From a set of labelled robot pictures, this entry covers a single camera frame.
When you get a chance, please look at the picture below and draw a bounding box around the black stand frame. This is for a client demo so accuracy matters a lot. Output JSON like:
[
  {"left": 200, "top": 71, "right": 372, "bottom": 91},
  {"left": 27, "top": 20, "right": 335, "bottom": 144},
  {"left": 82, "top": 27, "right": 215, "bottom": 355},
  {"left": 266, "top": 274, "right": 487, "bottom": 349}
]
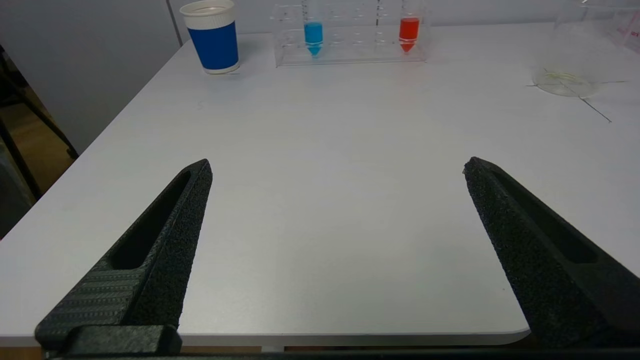
[{"left": 0, "top": 44, "right": 81, "bottom": 201}]

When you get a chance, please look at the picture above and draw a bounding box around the clear glass beaker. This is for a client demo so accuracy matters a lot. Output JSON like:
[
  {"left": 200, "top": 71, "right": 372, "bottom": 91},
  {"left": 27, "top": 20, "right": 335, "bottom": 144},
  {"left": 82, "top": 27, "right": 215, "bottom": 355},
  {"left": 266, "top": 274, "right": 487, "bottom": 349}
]
[{"left": 531, "top": 0, "right": 637, "bottom": 99}]

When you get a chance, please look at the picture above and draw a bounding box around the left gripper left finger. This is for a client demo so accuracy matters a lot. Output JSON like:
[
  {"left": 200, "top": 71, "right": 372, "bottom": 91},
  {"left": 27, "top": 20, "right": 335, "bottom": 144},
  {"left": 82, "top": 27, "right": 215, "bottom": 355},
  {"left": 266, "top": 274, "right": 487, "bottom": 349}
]
[{"left": 35, "top": 159, "right": 214, "bottom": 351}]

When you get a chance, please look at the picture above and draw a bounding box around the blue paper cup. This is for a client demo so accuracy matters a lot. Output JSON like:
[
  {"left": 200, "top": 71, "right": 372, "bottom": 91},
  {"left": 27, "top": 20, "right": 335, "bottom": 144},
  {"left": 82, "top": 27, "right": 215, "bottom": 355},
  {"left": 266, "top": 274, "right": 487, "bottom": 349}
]
[{"left": 179, "top": 0, "right": 241, "bottom": 75}]

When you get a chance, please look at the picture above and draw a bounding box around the blue pigment test tube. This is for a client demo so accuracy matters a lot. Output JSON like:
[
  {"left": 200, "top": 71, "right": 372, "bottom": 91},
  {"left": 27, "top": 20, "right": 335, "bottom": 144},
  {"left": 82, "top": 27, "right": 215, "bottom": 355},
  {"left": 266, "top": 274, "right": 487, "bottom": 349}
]
[{"left": 301, "top": 0, "right": 325, "bottom": 58}]

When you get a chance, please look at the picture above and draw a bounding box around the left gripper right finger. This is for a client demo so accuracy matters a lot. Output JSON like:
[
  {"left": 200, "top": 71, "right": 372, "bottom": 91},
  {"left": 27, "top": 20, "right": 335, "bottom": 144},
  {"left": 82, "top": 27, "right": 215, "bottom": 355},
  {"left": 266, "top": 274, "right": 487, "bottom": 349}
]
[{"left": 462, "top": 156, "right": 640, "bottom": 349}]

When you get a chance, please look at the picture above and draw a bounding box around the red pigment test tube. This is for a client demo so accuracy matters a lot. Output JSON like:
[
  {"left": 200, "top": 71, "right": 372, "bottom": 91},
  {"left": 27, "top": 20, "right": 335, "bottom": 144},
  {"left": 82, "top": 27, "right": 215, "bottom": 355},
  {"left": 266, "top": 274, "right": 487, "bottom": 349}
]
[{"left": 398, "top": 0, "right": 422, "bottom": 55}]

